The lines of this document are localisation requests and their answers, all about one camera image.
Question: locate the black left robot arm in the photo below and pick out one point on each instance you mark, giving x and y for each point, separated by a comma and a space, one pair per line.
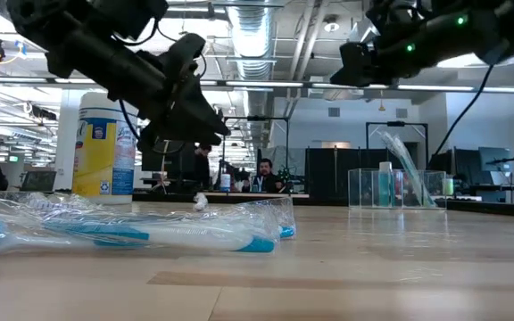
96, 58

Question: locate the white pillar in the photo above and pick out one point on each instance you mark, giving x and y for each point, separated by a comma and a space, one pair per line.
66, 142

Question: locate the small white crumpled scrap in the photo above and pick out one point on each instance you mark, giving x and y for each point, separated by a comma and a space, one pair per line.
200, 201

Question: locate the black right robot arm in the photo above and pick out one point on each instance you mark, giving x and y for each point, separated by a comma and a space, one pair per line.
440, 31

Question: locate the small teal mouthwash bottle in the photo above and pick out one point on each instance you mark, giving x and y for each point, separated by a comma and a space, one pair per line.
385, 187

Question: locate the grey monitor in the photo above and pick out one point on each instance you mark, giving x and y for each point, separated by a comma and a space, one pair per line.
493, 162

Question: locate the black gantry frame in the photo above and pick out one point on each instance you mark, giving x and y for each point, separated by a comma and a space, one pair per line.
395, 123

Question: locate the dark laptop screen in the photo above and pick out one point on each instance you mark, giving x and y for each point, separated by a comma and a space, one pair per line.
38, 180

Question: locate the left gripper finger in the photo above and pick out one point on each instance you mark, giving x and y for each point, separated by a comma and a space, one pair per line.
194, 139
194, 116

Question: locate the green toothbrush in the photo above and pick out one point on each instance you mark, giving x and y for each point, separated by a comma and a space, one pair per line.
395, 149

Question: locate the white blue bottle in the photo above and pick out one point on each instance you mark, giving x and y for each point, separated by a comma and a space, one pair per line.
226, 183

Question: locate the black partition panel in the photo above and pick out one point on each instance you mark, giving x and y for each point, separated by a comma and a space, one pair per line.
328, 174

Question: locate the white yellow wipes canister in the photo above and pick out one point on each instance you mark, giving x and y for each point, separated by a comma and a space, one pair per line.
101, 151

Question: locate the silver ventilation duct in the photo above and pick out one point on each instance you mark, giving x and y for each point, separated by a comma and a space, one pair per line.
252, 35

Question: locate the clear acrylic organizer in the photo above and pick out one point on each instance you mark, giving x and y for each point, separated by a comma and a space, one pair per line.
437, 187

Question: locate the black aluminium table frame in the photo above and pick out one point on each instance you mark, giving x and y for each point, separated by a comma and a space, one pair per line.
484, 207

